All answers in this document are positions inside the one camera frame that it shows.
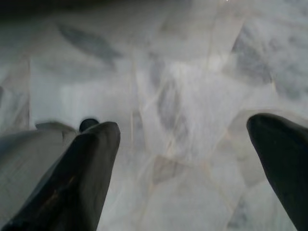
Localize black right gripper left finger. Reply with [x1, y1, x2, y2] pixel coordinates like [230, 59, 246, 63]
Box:
[0, 121, 121, 231]

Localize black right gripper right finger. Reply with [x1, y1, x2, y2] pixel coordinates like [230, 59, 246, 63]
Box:
[246, 113, 308, 231]

